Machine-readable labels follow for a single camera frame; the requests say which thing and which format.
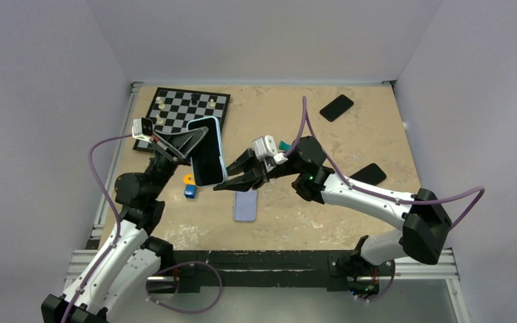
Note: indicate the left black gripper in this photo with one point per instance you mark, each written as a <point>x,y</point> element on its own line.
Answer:
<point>185,142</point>

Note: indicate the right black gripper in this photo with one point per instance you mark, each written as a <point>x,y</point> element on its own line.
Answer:
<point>246,161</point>

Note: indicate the lilac phone case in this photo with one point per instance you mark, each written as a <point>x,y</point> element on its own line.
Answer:
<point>245,206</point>

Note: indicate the black phone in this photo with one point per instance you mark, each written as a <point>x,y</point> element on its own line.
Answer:
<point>336,108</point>

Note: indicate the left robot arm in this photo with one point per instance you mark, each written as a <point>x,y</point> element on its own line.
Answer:
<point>131,253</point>

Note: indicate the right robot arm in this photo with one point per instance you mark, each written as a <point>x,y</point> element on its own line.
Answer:
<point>419,229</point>

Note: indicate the phone in dark case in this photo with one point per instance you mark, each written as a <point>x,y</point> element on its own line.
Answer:
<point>372,174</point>

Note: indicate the black white chessboard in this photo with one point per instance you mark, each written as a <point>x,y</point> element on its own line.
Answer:
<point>179,110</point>

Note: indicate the yellow toy brick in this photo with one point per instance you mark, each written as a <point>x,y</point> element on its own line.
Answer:
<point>189,179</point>

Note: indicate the teal curved block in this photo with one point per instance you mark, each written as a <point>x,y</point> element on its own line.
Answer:
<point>283,146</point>

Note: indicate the black chess piece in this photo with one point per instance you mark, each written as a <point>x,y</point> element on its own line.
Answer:
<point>195,99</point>

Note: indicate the blue toy brick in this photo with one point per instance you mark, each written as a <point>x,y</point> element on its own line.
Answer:
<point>190,191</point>

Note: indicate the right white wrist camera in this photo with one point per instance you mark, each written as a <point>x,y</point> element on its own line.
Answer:
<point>267,149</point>

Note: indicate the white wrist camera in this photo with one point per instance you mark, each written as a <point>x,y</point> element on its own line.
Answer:
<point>142,129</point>
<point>267,149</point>

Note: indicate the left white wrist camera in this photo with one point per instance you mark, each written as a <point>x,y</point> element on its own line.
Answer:
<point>142,129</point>

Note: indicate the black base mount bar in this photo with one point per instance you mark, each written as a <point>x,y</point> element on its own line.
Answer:
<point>332,270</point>

